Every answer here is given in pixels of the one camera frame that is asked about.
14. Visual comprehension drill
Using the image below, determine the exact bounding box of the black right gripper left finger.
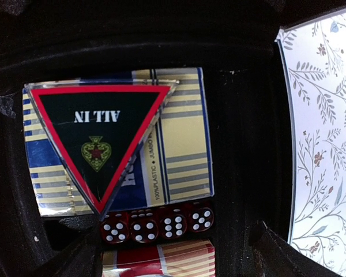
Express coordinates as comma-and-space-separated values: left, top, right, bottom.
12, 230, 103, 276

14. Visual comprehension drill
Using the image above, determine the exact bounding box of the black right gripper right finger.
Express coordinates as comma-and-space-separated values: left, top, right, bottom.
252, 221, 337, 276

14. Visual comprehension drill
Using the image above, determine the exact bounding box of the black triangular all-in button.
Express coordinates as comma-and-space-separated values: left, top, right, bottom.
24, 78, 179, 219

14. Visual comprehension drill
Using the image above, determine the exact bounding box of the aluminium poker case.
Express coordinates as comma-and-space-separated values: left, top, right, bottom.
0, 1, 346, 276

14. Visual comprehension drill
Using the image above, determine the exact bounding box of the red Texas Hold'em card deck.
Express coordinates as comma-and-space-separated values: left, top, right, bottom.
101, 239, 216, 276

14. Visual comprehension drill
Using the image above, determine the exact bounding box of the blue Texas Hold'em card deck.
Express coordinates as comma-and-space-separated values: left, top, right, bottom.
22, 68, 214, 218

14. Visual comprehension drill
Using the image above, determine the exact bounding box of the red translucent die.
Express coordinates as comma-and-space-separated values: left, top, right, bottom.
187, 201, 214, 233
158, 206, 187, 239
100, 212, 130, 245
129, 209, 159, 244

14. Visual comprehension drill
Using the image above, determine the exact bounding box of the floral patterned table mat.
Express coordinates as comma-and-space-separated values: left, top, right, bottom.
277, 9, 346, 276

